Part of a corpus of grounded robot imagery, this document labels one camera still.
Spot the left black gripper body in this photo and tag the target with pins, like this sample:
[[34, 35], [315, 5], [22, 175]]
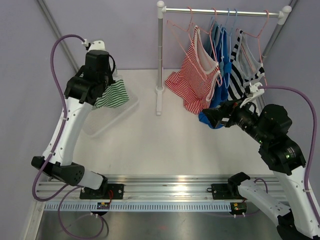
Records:
[[106, 81]]

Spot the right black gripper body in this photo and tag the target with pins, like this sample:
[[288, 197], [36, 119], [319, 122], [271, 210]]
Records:
[[243, 116]]

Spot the royal blue tank top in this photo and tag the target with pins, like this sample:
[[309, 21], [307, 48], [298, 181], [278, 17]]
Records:
[[220, 94]]

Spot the green striped tank top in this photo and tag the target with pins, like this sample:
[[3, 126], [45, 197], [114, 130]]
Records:
[[114, 96]]

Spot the red striped tank top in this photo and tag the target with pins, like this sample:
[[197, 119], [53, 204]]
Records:
[[197, 78]]

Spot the light blue hanger of teal top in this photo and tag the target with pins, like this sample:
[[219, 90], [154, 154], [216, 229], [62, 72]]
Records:
[[217, 41]]

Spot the pink hanger of green top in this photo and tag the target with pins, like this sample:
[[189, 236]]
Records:
[[171, 25]]

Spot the teal tank top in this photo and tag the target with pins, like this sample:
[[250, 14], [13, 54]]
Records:
[[216, 37]]

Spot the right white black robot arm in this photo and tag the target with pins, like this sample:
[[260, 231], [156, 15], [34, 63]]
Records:
[[283, 156]]

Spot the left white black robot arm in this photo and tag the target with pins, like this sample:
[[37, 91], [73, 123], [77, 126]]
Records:
[[57, 160]]

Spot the black white striped tank top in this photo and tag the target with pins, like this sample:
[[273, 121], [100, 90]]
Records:
[[245, 69]]

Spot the white plastic basket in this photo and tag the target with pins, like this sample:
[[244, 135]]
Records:
[[102, 119]]

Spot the clothes rack with metal rod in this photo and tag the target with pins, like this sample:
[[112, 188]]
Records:
[[281, 17]]

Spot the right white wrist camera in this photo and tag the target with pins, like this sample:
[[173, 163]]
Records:
[[252, 92]]

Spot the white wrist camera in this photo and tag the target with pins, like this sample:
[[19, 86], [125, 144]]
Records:
[[94, 45], [252, 92]]

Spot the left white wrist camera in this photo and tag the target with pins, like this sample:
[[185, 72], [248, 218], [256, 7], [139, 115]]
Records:
[[94, 45]]

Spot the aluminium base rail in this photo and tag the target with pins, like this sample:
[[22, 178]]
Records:
[[167, 188]]

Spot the white slotted cable duct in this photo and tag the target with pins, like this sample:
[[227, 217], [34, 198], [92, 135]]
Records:
[[140, 207]]

